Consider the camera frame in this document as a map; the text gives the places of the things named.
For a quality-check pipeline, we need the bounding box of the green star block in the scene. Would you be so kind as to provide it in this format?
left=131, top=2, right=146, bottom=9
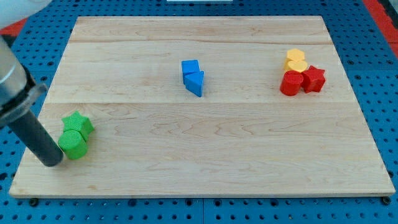
left=62, top=111, right=95, bottom=141

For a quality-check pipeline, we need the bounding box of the blue cube block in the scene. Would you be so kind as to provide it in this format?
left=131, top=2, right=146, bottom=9
left=181, top=60, right=200, bottom=84

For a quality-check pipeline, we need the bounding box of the yellow heart block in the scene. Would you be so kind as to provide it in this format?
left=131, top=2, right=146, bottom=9
left=284, top=60, right=308, bottom=73

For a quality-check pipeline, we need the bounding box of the green cylinder block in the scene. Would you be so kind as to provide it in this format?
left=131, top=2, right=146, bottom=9
left=58, top=130, right=88, bottom=160

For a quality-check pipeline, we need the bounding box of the red star block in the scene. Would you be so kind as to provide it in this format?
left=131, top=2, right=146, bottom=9
left=302, top=65, right=326, bottom=93

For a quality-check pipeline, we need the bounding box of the blue triangle block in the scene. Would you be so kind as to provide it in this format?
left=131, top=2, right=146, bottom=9
left=184, top=71, right=205, bottom=97

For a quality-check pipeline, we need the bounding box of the red cylinder block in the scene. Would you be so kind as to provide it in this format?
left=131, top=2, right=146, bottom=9
left=279, top=70, right=303, bottom=96

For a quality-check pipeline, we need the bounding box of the light wooden board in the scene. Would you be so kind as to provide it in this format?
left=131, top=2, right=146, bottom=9
left=9, top=16, right=395, bottom=198

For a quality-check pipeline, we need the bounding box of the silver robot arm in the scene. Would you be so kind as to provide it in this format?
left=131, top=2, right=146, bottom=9
left=1, top=39, right=63, bottom=167

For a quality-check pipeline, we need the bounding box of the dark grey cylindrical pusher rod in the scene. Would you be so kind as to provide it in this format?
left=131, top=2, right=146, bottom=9
left=8, top=111, right=63, bottom=167

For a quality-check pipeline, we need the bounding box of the yellow hexagon block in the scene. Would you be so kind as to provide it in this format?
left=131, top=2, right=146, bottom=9
left=284, top=49, right=305, bottom=70

